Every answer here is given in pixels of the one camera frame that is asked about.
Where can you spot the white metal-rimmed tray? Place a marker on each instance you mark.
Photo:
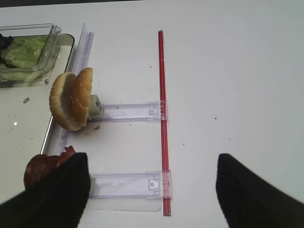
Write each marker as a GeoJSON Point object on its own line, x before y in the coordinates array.
{"type": "Point", "coordinates": [25, 117]}

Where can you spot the red meat patty slices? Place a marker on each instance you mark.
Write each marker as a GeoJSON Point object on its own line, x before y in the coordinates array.
{"type": "Point", "coordinates": [41, 165]}

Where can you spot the clear plastic pusher track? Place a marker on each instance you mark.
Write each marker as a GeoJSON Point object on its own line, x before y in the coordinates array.
{"type": "Point", "coordinates": [150, 111]}
{"type": "Point", "coordinates": [148, 185]}

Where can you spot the clear plastic pusher track lower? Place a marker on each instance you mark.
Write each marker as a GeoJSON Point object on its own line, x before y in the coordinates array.
{"type": "Point", "coordinates": [148, 185]}

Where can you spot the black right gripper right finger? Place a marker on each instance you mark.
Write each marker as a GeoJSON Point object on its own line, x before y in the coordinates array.
{"type": "Point", "coordinates": [248, 201]}

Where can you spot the bun bottom half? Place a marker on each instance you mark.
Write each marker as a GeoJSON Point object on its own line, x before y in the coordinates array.
{"type": "Point", "coordinates": [60, 101]}

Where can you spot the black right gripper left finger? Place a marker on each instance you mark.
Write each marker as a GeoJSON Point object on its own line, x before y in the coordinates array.
{"type": "Point", "coordinates": [57, 200]}

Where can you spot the red plastic rail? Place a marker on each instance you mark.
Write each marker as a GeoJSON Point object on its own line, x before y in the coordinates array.
{"type": "Point", "coordinates": [167, 211]}

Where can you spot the green lettuce leaves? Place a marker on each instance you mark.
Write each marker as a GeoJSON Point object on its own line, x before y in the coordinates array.
{"type": "Point", "coordinates": [24, 60]}

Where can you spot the clear plastic pusher track upper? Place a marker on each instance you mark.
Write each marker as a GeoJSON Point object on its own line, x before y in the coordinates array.
{"type": "Point", "coordinates": [150, 111]}

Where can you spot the sesame bun top half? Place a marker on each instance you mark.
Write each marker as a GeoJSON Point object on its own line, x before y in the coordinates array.
{"type": "Point", "coordinates": [80, 97]}

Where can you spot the white pusher block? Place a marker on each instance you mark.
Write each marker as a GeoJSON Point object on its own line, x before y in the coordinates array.
{"type": "Point", "coordinates": [95, 108]}

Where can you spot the clear plastic lettuce container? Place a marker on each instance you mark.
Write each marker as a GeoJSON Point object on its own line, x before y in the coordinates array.
{"type": "Point", "coordinates": [7, 33]}

